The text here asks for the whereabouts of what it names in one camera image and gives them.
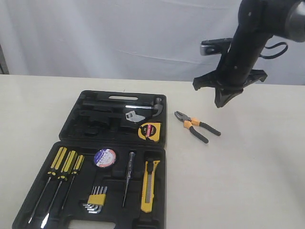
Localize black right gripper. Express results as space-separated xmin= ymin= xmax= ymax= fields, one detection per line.
xmin=193 ymin=69 xmax=267 ymax=108

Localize yellow tape measure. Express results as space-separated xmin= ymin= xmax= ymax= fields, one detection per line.
xmin=138 ymin=122 xmax=162 ymax=143

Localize black electrical tape roll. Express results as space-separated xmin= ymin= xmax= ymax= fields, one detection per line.
xmin=93 ymin=148 xmax=117 ymax=168

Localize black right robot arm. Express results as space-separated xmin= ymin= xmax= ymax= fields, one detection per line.
xmin=193 ymin=0 xmax=305 ymax=108

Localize black plastic tool case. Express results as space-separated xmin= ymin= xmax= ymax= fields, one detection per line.
xmin=12 ymin=90 xmax=167 ymax=229

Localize orange black combination pliers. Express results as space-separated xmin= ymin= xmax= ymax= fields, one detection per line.
xmin=173 ymin=111 xmax=222 ymax=144

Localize steel claw hammer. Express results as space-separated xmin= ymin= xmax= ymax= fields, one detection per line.
xmin=82 ymin=97 xmax=164 ymax=119

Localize white backdrop curtain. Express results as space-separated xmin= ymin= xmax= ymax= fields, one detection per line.
xmin=0 ymin=0 xmax=305 ymax=85

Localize silver adjustable wrench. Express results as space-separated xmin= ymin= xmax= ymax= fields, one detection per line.
xmin=125 ymin=111 xmax=145 ymax=123

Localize voltage tester screwdriver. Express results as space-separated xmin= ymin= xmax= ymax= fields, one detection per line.
xmin=122 ymin=152 xmax=135 ymax=207

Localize yellow utility knife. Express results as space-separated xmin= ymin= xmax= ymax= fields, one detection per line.
xmin=141 ymin=160 xmax=160 ymax=213

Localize small yellow black screwdriver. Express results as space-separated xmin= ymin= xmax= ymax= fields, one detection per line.
xmin=61 ymin=155 xmax=84 ymax=210

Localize medium yellow black screwdriver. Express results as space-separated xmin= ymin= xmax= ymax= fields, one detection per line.
xmin=40 ymin=150 xmax=77 ymax=229

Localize hex key set yellow holder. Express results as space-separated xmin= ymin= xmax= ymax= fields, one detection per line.
xmin=83 ymin=186 xmax=108 ymax=214

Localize large yellow black screwdriver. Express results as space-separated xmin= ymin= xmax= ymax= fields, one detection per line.
xmin=28 ymin=146 xmax=67 ymax=224

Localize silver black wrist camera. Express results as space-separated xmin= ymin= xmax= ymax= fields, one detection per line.
xmin=200 ymin=38 xmax=233 ymax=56

